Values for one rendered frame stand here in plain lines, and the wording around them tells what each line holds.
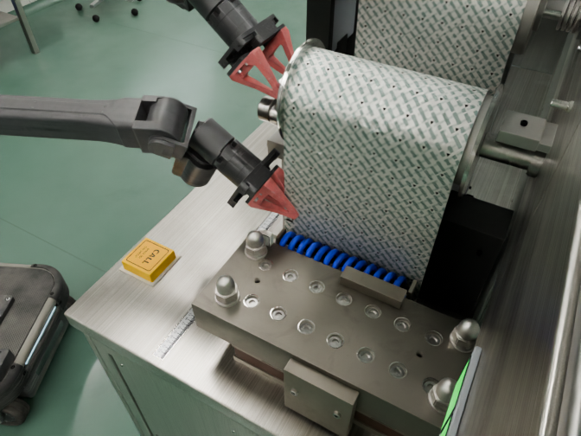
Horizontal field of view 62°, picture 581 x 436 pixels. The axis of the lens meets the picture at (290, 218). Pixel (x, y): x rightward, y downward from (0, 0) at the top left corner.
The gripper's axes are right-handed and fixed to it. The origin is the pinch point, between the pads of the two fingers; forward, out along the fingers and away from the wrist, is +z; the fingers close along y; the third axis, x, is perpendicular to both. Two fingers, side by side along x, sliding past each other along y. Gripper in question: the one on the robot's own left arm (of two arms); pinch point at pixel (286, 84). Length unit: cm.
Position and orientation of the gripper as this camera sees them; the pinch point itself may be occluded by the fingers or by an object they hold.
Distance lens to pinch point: 77.2
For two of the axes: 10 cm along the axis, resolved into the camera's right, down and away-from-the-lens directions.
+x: 5.7, -3.4, -7.5
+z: 6.7, 7.2, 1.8
